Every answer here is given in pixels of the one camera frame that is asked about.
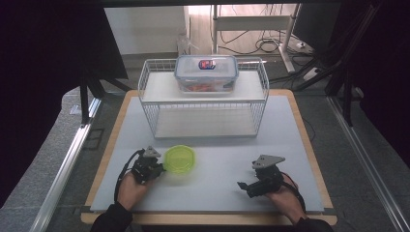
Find aluminium rail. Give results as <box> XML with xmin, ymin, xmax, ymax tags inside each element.
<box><xmin>30</xmin><ymin>97</ymin><xmax>103</xmax><ymax>232</ymax></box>
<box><xmin>326</xmin><ymin>96</ymin><xmax>410</xmax><ymax>232</ymax></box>

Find green plastic bowl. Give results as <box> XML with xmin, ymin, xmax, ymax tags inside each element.
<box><xmin>161</xmin><ymin>144</ymin><xmax>198</xmax><ymax>176</ymax></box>

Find right hand-held gripper black cable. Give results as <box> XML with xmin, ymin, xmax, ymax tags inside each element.
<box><xmin>279</xmin><ymin>171</ymin><xmax>308</xmax><ymax>215</ymax></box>

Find clear plastic bottle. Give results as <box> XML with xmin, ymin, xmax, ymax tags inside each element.
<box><xmin>176</xmin><ymin>32</ymin><xmax>195</xmax><ymax>57</ymax></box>

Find clear lidded food container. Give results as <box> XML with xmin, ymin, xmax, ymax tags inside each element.
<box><xmin>173</xmin><ymin>54</ymin><xmax>240</xmax><ymax>94</ymax></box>

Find wooden table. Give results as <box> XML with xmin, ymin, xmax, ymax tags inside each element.
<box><xmin>79</xmin><ymin>89</ymin><xmax>338</xmax><ymax>226</ymax></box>

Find white table mat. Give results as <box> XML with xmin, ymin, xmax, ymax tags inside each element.
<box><xmin>89</xmin><ymin>94</ymin><xmax>325</xmax><ymax>215</ymax></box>

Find black metal stand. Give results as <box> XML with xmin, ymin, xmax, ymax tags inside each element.
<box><xmin>78</xmin><ymin>69</ymin><xmax>133</xmax><ymax>126</ymax></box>
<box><xmin>340</xmin><ymin>69</ymin><xmax>355</xmax><ymax>128</ymax></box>

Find black curtain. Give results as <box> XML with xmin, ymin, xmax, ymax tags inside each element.
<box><xmin>337</xmin><ymin>0</ymin><xmax>410</xmax><ymax>160</ymax></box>
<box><xmin>0</xmin><ymin>0</ymin><xmax>129</xmax><ymax>208</ymax></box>

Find white power strip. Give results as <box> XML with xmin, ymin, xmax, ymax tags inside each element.
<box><xmin>302</xmin><ymin>66</ymin><xmax>322</xmax><ymax>82</ymax></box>

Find person's left hand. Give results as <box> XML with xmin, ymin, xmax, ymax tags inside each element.
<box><xmin>115</xmin><ymin>170</ymin><xmax>151</xmax><ymax>213</ymax></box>

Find tangle of black cables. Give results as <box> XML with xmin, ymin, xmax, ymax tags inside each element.
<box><xmin>218</xmin><ymin>28</ymin><xmax>282</xmax><ymax>56</ymax></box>

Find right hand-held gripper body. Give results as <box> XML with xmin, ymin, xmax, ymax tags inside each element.
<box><xmin>250</xmin><ymin>154</ymin><xmax>287</xmax><ymax>198</ymax></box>

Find white wire shelf rack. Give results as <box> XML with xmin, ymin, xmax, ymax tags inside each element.
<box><xmin>137</xmin><ymin>56</ymin><xmax>271</xmax><ymax>140</ymax></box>

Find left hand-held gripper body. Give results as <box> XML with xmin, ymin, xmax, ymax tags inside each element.
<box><xmin>130</xmin><ymin>145</ymin><xmax>164</xmax><ymax>186</ymax></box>

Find white desk frame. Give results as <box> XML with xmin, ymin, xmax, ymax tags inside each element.
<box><xmin>211</xmin><ymin>3</ymin><xmax>303</xmax><ymax>74</ymax></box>

